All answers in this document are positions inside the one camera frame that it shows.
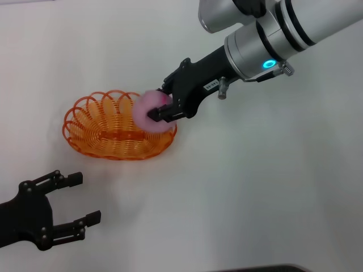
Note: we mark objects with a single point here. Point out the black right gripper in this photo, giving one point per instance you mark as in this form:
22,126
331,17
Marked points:
195,79

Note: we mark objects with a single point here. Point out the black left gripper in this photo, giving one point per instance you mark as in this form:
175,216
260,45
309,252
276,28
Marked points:
31,218

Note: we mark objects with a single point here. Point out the pink peach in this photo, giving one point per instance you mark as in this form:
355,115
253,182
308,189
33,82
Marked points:
143,113

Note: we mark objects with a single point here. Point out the orange woven plastic basket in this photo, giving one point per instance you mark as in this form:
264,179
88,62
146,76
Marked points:
113,136

